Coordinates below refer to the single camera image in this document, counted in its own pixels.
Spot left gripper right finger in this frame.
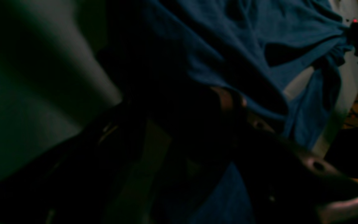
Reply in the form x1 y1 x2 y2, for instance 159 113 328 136
211 87 358 224

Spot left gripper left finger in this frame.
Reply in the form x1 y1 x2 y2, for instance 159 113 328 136
0 102 153 224

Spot dark blue t-shirt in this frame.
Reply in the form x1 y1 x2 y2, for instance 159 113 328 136
107 0 347 224

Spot light blue table cloth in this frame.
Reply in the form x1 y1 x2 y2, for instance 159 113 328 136
0 0 353 181

